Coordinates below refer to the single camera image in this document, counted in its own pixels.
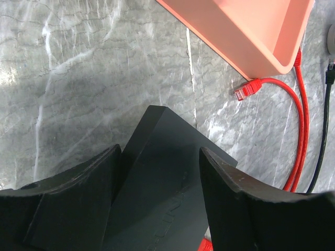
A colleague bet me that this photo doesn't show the salmon plastic tray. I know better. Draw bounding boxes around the salmon plastic tray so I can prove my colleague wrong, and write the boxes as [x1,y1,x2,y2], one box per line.
[159,0,314,80]

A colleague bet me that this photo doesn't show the black network switch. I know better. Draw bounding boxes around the black network switch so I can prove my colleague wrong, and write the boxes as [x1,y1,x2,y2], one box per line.
[102,105,237,250]

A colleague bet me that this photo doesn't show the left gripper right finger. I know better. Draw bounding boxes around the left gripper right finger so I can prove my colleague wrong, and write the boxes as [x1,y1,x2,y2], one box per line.
[199,147,334,250]

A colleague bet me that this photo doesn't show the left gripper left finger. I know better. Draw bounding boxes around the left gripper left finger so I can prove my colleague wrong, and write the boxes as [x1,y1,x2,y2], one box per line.
[1,145,121,250]

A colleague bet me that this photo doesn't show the blue white porcelain bowl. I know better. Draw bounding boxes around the blue white porcelain bowl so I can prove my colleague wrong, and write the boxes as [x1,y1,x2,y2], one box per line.
[327,24,335,55]

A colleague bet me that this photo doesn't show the black ethernet cable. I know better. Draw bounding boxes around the black ethernet cable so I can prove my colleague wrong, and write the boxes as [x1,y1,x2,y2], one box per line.
[306,59,335,194]

